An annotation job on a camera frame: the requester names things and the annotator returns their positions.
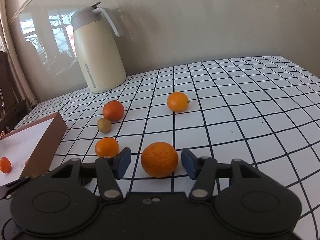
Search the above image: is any large orange pale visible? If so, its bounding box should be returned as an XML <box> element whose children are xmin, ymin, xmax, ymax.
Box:
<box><xmin>141</xmin><ymin>142</ymin><xmax>178</xmax><ymax>178</ymax></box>

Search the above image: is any yellow-orange tangerine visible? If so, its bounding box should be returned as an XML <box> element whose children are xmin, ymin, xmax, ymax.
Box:
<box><xmin>167</xmin><ymin>92</ymin><xmax>189</xmax><ymax>112</ymax></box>

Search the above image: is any small brown kiwi fruit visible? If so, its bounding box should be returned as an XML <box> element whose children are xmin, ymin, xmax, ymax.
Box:
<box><xmin>97</xmin><ymin>118</ymin><xmax>112</xmax><ymax>133</ymax></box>

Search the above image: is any dark red-orange tangerine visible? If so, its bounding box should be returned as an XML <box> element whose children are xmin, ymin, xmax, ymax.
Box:
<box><xmin>103</xmin><ymin>100</ymin><xmax>124</xmax><ymax>122</ymax></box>

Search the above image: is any dark wooden sofa frame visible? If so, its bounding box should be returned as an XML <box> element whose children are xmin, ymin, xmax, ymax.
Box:
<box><xmin>1</xmin><ymin>51</ymin><xmax>28</xmax><ymax>135</ymax></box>

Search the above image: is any beige patterned curtain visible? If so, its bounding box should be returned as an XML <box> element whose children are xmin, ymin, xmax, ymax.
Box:
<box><xmin>1</xmin><ymin>0</ymin><xmax>37</xmax><ymax>109</ymax></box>

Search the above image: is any large orange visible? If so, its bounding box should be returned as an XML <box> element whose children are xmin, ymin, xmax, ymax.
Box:
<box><xmin>0</xmin><ymin>157</ymin><xmax>12</xmax><ymax>174</ymax></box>

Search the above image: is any white black grid tablecloth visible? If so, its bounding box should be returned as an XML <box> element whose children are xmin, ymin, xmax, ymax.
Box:
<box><xmin>15</xmin><ymin>55</ymin><xmax>320</xmax><ymax>218</ymax></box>

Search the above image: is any small orange front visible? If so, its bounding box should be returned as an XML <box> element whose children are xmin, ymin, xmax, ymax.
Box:
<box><xmin>94</xmin><ymin>138</ymin><xmax>119</xmax><ymax>158</ymax></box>

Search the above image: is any brown shallow cardboard box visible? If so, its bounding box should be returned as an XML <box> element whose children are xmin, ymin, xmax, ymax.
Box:
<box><xmin>1</xmin><ymin>112</ymin><xmax>67</xmax><ymax>186</ymax></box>

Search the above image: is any cream thermos jug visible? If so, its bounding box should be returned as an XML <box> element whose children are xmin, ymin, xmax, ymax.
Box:
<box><xmin>71</xmin><ymin>2</ymin><xmax>126</xmax><ymax>93</ymax></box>

